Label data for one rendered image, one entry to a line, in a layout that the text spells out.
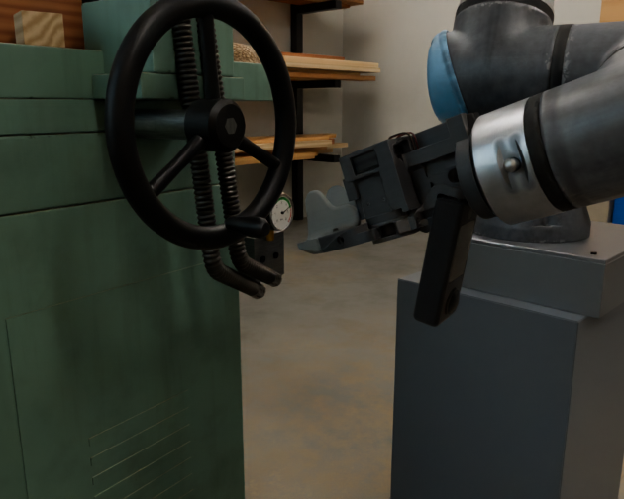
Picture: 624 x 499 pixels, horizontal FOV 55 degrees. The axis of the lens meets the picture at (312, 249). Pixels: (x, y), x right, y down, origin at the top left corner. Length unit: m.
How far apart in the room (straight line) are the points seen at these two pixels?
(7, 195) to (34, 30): 0.19
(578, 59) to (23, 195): 0.60
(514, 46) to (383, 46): 4.08
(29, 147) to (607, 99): 0.61
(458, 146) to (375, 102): 4.17
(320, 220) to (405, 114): 3.94
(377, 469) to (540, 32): 1.15
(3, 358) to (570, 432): 0.76
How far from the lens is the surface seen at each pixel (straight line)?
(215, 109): 0.69
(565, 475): 1.00
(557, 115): 0.45
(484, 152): 0.46
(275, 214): 0.99
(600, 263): 0.90
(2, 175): 0.77
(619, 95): 0.44
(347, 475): 1.49
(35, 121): 0.79
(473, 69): 0.57
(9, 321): 0.80
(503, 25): 0.59
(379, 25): 4.68
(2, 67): 0.77
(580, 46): 0.56
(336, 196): 0.60
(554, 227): 0.97
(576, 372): 0.93
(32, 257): 0.80
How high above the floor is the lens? 0.83
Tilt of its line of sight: 13 degrees down
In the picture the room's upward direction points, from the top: straight up
